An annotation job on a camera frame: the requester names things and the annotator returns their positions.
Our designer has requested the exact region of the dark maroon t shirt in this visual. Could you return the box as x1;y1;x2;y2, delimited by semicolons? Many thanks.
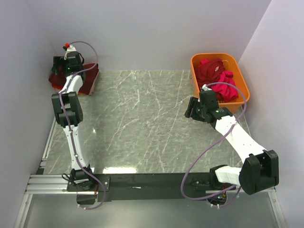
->
48;64;99;95

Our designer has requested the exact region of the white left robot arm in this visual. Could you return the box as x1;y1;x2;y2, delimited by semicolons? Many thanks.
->
51;50;96;192

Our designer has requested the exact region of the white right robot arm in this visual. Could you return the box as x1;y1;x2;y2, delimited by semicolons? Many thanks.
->
185;90;279;195

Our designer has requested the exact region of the folded red t shirt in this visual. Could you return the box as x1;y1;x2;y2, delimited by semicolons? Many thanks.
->
52;84;63;89

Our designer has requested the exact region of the crumpled pink shirt in basket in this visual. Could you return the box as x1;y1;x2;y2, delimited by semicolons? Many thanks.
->
210;69;238;102

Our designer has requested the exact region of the crumpled maroon shirt in basket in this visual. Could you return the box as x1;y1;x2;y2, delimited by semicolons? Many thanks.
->
195;58;225;89

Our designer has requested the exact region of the orange plastic laundry basket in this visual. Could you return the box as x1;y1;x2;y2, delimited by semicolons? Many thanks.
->
190;53;250;113

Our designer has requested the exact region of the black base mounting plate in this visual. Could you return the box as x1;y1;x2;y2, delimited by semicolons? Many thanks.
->
66;172;232;202

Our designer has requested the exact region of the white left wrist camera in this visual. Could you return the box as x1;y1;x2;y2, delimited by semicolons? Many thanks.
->
63;43;76;60

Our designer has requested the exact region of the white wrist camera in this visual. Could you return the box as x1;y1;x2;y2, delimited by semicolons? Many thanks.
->
201;85;212;92
63;43;76;60

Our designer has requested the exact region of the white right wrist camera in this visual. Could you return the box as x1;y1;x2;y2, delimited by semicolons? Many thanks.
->
201;85;212;92

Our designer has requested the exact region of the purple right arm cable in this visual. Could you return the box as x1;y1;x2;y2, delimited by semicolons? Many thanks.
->
180;82;247;208

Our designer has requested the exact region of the aluminium frame rail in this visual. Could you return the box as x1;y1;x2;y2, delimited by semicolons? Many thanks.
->
15;175;287;228

